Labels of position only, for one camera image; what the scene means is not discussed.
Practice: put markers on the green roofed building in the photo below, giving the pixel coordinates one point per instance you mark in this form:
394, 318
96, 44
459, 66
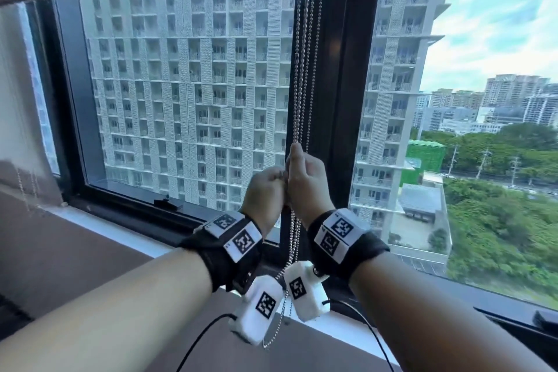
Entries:
425, 160

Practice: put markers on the person's right forearm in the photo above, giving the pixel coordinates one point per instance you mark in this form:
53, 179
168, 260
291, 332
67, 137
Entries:
427, 323

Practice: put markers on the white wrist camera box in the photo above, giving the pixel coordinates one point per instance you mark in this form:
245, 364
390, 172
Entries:
259, 306
305, 291

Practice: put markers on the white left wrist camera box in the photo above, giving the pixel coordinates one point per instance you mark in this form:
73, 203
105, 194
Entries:
259, 306

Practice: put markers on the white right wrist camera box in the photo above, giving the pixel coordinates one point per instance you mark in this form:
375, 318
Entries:
305, 291

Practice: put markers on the distant city buildings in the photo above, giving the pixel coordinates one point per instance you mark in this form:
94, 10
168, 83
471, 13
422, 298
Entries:
501, 101

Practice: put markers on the black left wristband with markers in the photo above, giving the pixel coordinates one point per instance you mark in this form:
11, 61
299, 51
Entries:
218, 254

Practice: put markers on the black window frame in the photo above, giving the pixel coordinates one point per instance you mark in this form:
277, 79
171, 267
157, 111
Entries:
353, 58

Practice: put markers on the person's right hand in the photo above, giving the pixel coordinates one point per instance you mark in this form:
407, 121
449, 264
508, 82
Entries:
311, 190

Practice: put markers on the person's left hand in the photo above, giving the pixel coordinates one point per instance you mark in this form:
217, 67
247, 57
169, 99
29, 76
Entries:
261, 197

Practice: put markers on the black window latch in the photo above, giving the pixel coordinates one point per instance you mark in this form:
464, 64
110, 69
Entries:
547, 323
168, 202

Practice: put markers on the black wristband with markers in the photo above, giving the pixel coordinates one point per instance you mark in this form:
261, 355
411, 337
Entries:
218, 254
353, 249

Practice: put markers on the frosted window pane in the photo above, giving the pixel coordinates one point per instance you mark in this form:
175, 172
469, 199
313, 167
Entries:
26, 101

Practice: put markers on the black right wristband with markers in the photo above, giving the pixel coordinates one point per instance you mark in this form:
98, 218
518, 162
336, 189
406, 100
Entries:
353, 249

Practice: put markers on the tall grey apartment building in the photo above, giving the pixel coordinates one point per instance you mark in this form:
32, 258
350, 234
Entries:
183, 79

